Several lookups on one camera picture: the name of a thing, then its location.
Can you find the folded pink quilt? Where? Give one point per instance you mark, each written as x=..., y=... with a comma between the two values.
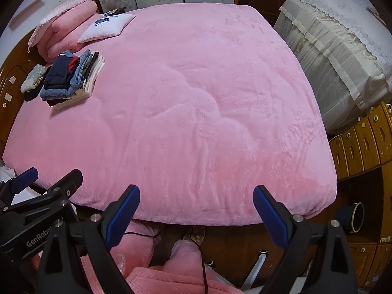
x=61, y=29

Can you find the pink plush bed blanket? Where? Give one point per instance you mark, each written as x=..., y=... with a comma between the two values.
x=197, y=104

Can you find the folded blue jeans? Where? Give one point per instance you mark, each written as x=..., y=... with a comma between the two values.
x=53, y=94

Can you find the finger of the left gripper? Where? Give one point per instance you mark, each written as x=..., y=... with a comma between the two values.
x=65, y=183
x=16, y=185

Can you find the wooden drawer cabinet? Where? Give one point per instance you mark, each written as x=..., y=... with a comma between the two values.
x=362, y=157

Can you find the brown wooden headboard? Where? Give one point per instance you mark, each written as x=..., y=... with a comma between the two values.
x=14, y=71

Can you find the grey white socks bundle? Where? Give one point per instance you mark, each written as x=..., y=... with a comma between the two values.
x=31, y=81

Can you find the navy red varsity jacket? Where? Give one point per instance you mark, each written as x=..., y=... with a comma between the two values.
x=61, y=72

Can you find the folded cream garment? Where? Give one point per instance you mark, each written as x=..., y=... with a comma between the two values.
x=87, y=88

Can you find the white small pillow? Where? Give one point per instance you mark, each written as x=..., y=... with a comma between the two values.
x=106, y=27

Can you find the white chair base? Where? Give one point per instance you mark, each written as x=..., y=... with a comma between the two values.
x=247, y=286

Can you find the folded dark garment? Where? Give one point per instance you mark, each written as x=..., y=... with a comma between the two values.
x=81, y=73

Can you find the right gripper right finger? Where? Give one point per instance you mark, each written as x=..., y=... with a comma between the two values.
x=332, y=269

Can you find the pink pajama legs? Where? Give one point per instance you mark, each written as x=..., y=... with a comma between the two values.
x=183, y=272

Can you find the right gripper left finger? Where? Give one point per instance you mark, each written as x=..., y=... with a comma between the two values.
x=60, y=269

